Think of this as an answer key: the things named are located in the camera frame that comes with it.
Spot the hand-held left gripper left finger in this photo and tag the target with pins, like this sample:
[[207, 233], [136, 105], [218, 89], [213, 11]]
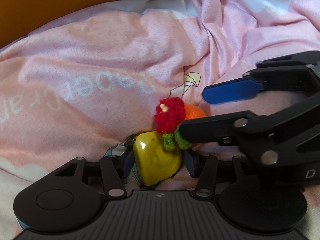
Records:
[[127, 163]]

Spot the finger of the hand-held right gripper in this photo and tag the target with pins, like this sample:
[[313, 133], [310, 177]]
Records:
[[230, 92], [212, 128]]

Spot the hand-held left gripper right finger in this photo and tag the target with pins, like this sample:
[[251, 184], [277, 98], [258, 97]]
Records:
[[191, 165]]

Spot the yellow glossy plastic case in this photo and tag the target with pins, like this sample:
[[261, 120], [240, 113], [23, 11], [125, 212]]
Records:
[[155, 160]]

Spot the red crochet flower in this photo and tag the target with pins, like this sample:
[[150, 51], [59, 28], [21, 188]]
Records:
[[168, 115]]

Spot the orange cardboard box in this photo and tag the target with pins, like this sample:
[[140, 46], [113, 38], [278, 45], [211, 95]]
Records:
[[75, 0]]

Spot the orange crochet ball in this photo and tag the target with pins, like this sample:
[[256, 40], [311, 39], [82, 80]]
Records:
[[194, 112]]

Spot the pink printed blanket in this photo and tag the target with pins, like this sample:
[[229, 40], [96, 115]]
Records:
[[100, 67]]

